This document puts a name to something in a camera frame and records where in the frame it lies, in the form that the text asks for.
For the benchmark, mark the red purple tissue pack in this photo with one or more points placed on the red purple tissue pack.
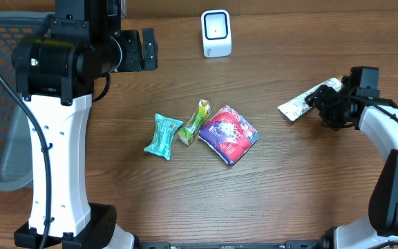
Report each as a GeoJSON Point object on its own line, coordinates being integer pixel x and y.
{"type": "Point", "coordinates": [229, 134]}

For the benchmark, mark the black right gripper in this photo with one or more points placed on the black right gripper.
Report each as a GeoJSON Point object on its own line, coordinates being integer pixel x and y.
{"type": "Point", "coordinates": [323, 102]}

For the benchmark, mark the teal snack packet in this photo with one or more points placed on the teal snack packet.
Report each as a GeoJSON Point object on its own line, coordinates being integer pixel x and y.
{"type": "Point", "coordinates": [165, 129]}

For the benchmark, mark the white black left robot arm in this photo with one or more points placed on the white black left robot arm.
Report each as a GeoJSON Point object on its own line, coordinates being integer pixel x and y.
{"type": "Point", "coordinates": [56, 68]}

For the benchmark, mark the grey plastic lattice basket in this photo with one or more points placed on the grey plastic lattice basket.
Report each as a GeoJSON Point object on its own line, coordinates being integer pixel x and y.
{"type": "Point", "coordinates": [15, 145]}

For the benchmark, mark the white cosmetic tube gold cap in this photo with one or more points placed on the white cosmetic tube gold cap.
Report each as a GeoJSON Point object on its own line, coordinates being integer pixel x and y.
{"type": "Point", "coordinates": [297, 107]}

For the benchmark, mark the green juice carton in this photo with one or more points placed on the green juice carton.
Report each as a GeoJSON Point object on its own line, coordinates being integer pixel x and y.
{"type": "Point", "coordinates": [189, 132]}

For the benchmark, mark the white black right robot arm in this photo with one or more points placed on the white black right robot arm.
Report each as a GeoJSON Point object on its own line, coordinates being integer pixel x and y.
{"type": "Point", "coordinates": [362, 108]}

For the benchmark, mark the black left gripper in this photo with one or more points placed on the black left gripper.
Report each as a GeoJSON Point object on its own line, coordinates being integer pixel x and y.
{"type": "Point", "coordinates": [128, 42]}

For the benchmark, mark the white barcode scanner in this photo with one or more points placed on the white barcode scanner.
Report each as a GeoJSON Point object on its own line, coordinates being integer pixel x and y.
{"type": "Point", "coordinates": [216, 33]}

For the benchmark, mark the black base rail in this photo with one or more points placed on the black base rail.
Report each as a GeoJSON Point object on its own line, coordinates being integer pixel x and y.
{"type": "Point", "coordinates": [290, 244]}

